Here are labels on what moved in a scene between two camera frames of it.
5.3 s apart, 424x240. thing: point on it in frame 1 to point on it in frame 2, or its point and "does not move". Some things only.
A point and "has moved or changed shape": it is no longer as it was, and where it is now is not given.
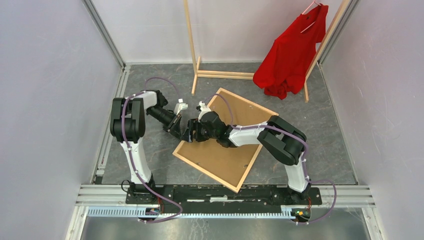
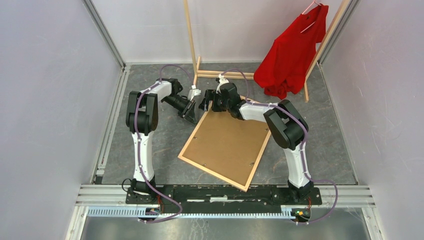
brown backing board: (229, 163) does not move
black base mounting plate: (209, 196) does not move
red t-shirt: (283, 71) does not move
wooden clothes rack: (249, 75) does not move
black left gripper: (174, 128) to (189, 114)
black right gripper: (193, 126) to (211, 95)
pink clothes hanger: (314, 1) does not move
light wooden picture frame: (217, 178) has moved or changed shape
